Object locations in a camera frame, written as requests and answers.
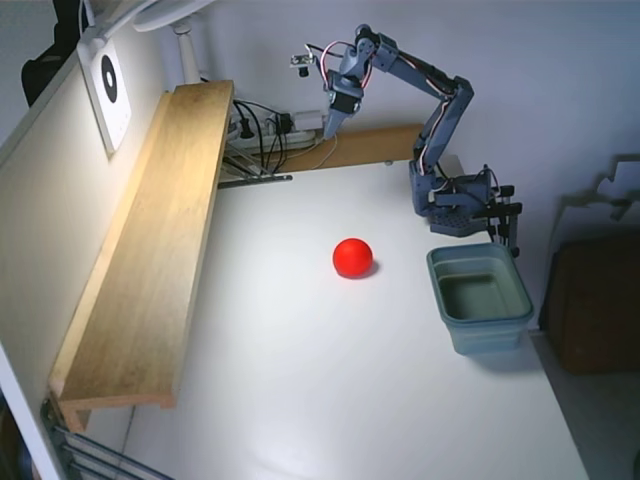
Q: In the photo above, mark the white desk lamp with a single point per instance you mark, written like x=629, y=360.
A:
x=187, y=55

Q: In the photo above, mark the blue-grey robot arm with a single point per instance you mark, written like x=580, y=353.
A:
x=415, y=75

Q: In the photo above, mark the black plug adapter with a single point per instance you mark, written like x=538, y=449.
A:
x=284, y=122

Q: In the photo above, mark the black table clamp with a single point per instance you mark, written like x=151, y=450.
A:
x=505, y=220

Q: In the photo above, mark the small wrist camera board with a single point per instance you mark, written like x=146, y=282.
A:
x=300, y=61

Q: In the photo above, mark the wooden ledge board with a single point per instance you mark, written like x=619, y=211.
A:
x=370, y=147

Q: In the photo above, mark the long wooden shelf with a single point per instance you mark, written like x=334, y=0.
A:
x=150, y=250

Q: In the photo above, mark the grey plastic container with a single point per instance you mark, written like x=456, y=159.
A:
x=480, y=340

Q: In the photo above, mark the blue-grey gripper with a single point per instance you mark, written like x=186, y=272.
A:
x=342, y=99

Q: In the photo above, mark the metal shelf bracket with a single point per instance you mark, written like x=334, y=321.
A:
x=250, y=181

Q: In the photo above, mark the grey metal frame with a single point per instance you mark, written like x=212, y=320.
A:
x=90, y=450

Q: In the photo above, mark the red ball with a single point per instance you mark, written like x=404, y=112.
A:
x=352, y=257

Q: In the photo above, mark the black power plug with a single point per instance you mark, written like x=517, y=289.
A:
x=244, y=131

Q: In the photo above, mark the white box with black circle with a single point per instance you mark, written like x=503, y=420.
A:
x=117, y=125

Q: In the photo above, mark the white power strip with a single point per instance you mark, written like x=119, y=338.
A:
x=300, y=136

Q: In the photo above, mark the brown cabinet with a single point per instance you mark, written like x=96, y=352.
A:
x=595, y=310

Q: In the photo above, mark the white power adapter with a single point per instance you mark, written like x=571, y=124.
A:
x=306, y=119

